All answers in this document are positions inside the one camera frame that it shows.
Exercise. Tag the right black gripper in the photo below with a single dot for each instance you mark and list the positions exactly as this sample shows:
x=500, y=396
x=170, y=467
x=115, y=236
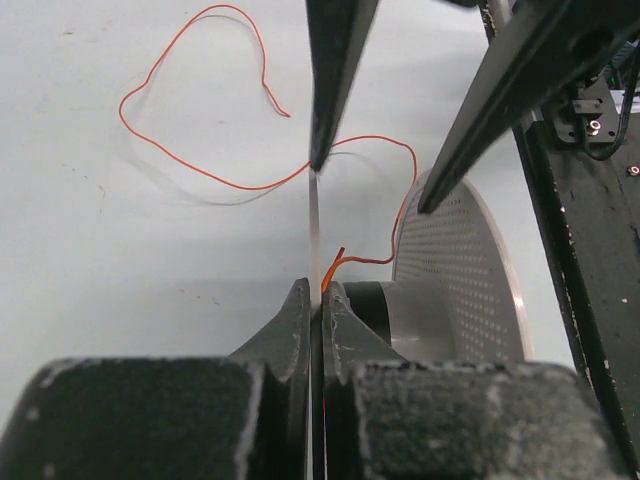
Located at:
x=546, y=47

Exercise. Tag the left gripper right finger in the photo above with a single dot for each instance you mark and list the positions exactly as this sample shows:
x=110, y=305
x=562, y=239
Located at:
x=388, y=418

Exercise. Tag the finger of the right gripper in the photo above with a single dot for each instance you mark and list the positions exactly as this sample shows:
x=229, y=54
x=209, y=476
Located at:
x=338, y=31

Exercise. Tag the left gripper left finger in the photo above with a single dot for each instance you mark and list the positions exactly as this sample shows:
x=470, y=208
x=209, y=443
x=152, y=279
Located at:
x=240, y=416

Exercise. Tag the grey perforated cable spool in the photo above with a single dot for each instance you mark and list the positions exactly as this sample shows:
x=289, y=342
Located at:
x=453, y=293

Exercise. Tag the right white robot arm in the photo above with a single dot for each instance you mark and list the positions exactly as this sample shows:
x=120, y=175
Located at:
x=580, y=155

